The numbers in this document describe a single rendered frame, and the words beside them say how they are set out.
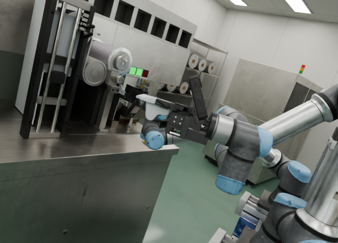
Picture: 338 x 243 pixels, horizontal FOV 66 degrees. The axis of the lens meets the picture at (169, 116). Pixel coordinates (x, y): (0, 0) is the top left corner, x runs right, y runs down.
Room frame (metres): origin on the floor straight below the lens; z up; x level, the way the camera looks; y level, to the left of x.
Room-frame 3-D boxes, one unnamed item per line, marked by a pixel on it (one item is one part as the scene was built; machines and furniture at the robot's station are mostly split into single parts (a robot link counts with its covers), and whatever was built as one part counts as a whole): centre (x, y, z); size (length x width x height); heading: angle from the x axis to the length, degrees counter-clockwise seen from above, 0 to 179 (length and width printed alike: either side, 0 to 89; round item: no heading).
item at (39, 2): (1.15, 0.65, 1.17); 0.34 x 0.05 x 0.54; 50
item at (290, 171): (1.25, -0.70, 0.98); 0.13 x 0.12 x 0.14; 15
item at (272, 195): (1.24, -0.70, 0.87); 0.15 x 0.15 x 0.10
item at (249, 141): (0.67, -0.22, 1.21); 0.11 x 0.08 x 0.09; 90
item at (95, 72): (1.29, 0.49, 1.17); 0.26 x 0.12 x 0.12; 50
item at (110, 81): (1.25, 0.31, 1.05); 0.06 x 0.05 x 0.31; 50
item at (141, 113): (1.55, 0.33, 1.00); 0.40 x 0.16 x 0.06; 50
